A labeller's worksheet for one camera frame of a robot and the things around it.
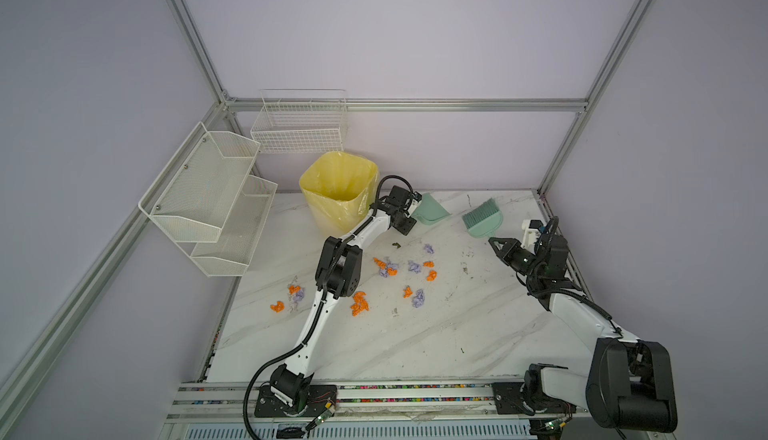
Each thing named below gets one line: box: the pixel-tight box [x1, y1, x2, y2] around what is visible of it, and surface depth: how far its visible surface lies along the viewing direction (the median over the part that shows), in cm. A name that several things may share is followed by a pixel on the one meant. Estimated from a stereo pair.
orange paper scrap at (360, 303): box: [350, 291, 369, 317], surface depth 91 cm
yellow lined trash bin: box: [299, 151, 380, 238], surface depth 95 cm
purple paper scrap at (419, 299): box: [412, 289, 425, 308], surface depth 92 cm
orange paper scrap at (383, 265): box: [373, 257, 398, 276], surface depth 99 cm
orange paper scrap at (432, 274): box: [423, 261, 438, 282], surface depth 98 cm
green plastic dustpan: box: [411, 193, 451, 225], surface depth 117 cm
